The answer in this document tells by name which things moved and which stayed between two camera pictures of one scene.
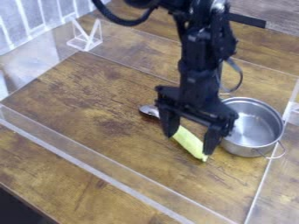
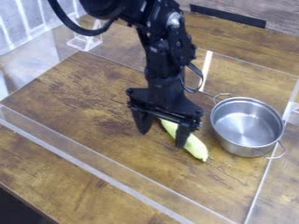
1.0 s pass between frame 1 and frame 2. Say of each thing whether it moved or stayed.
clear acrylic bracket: stayed
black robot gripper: moved
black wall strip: stayed
